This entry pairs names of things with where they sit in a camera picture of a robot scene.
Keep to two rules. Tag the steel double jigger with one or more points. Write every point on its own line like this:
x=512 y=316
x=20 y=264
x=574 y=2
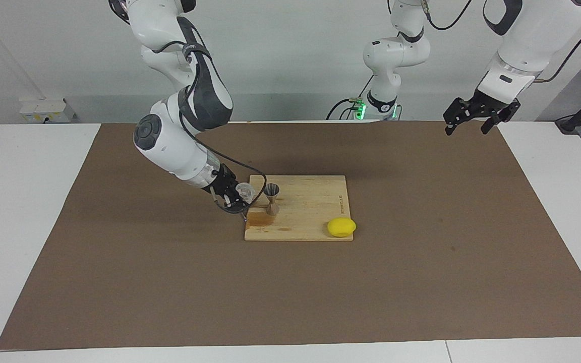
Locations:
x=272 y=201

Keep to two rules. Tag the wooden cutting board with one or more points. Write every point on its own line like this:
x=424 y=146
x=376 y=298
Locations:
x=305 y=201

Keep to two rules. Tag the small clear glass cup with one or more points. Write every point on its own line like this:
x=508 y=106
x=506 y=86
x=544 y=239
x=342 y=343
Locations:
x=246 y=192

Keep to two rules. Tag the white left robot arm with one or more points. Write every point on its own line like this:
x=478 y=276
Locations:
x=396 y=55

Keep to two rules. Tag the yellow lemon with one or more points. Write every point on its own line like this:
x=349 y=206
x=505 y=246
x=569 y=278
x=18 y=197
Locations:
x=341 y=227

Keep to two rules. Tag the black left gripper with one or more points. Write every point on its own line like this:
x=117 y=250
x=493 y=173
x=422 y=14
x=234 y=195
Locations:
x=492 y=106

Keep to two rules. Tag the brown paper table mat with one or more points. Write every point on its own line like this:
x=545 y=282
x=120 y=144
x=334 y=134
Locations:
x=290 y=292

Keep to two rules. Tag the white power strip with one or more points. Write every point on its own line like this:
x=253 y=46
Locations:
x=43 y=108

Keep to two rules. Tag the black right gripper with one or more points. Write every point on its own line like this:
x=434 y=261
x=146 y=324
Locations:
x=222 y=182

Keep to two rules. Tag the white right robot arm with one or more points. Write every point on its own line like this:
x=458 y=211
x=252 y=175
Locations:
x=169 y=146

